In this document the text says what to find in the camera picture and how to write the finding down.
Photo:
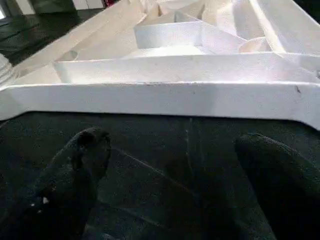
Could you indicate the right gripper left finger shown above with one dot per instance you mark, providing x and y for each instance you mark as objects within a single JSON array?
[{"x": 70, "y": 185}]

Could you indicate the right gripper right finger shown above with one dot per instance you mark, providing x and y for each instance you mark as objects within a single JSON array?
[{"x": 287, "y": 190}]

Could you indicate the white plastic table top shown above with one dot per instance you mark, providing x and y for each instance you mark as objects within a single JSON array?
[{"x": 162, "y": 75}]

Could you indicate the black padded mat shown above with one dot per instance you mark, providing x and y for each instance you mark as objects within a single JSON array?
[{"x": 162, "y": 175}]

